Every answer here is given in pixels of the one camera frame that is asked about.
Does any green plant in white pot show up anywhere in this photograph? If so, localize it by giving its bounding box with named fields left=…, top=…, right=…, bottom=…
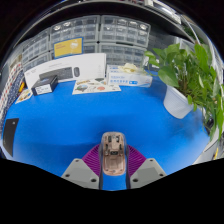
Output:
left=143, top=43, right=224, bottom=141

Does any yellow card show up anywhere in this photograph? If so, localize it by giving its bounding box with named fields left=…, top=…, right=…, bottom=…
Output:
left=53, top=36, right=84, bottom=59

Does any black mouse pad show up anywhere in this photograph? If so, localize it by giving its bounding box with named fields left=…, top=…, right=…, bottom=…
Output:
left=1, top=117, right=20, bottom=158

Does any long white keyboard box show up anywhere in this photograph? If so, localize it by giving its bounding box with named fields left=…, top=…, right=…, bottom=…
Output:
left=23, top=53, right=107, bottom=90

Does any white and blue box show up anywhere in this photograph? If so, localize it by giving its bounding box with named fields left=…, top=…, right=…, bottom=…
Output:
left=106, top=63, right=153, bottom=88

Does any red and blue checked cloth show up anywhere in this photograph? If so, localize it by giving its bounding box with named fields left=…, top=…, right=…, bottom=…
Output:
left=0, top=64, right=21, bottom=116

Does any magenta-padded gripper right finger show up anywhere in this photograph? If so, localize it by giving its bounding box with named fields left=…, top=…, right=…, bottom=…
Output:
left=125, top=144, right=167, bottom=191

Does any wall shelf with stored items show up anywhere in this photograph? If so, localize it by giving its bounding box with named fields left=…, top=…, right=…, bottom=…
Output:
left=19, top=0, right=188, bottom=31

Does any small black box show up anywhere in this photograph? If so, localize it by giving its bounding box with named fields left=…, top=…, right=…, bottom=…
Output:
left=30, top=75, right=59, bottom=97

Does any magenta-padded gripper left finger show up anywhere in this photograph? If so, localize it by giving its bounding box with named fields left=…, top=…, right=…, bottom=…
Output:
left=61, top=143, right=104, bottom=191

